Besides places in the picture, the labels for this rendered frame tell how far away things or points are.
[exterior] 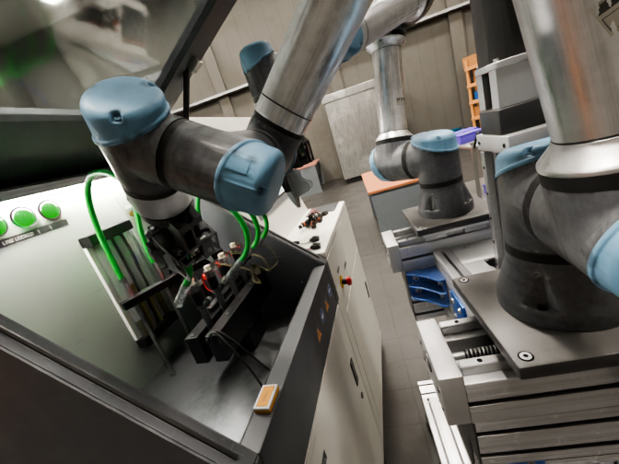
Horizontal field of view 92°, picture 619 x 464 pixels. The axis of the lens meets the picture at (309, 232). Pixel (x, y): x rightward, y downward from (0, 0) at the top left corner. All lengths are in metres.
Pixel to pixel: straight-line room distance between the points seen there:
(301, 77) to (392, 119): 0.62
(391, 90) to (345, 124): 6.72
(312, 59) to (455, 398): 0.49
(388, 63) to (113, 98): 0.81
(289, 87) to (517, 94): 0.44
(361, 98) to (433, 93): 2.47
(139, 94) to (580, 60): 0.35
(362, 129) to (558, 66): 7.46
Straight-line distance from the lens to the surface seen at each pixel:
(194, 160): 0.31
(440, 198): 0.91
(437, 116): 9.52
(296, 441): 0.68
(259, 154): 0.30
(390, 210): 3.25
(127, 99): 0.34
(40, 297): 0.93
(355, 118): 7.72
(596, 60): 0.30
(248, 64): 0.73
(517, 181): 0.44
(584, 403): 0.60
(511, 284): 0.51
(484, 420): 0.57
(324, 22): 0.40
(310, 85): 0.40
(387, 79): 1.01
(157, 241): 0.49
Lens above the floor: 1.35
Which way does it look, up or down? 16 degrees down
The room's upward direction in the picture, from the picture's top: 18 degrees counter-clockwise
